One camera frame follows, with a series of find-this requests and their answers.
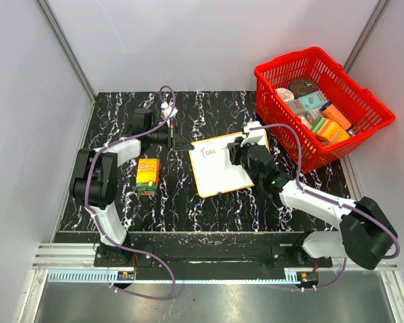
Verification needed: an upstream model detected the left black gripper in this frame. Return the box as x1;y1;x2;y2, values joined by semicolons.
147;122;195;152

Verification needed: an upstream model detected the yellow framed whiteboard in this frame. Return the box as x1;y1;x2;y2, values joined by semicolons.
189;133;253;198

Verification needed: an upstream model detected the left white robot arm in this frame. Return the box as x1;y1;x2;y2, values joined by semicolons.
69;107;194;266

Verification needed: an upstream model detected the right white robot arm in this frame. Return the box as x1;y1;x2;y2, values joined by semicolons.
227;137;399;270

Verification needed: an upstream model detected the orange sponge package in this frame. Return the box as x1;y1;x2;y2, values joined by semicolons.
135;159;160;196

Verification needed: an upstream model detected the pink round container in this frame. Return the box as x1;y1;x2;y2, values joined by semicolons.
275;87;295;102

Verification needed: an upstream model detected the teal box in basket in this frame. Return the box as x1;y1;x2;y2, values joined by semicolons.
298;90;328;111

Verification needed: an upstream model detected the brown round lid container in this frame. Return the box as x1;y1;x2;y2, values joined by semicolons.
288;77;319;99

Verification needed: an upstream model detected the yellow sponge pack in basket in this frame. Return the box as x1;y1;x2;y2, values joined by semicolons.
311;116;350;144

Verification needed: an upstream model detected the orange bottle blue cap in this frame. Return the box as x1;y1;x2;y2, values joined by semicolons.
320;101;352;131

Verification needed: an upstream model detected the red plastic shopping basket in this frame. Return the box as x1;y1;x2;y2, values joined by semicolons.
254;47;395;173

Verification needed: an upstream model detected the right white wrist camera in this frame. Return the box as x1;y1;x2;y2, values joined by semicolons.
240;121;266;147

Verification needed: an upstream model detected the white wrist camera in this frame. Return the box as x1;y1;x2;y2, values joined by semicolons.
161;102;178;119
240;121;266;147

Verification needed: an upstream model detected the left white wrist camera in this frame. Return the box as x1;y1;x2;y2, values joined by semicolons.
161;102;178;119

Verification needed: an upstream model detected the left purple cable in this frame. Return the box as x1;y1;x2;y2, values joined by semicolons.
86;84;178;300

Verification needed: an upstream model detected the purple cable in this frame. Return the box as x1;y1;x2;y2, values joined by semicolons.
86;84;178;300
248;122;401;292

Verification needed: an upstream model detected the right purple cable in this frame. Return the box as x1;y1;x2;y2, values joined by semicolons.
248;122;401;292

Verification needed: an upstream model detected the aluminium front rail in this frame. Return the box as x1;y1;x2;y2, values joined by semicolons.
32;244;400;285

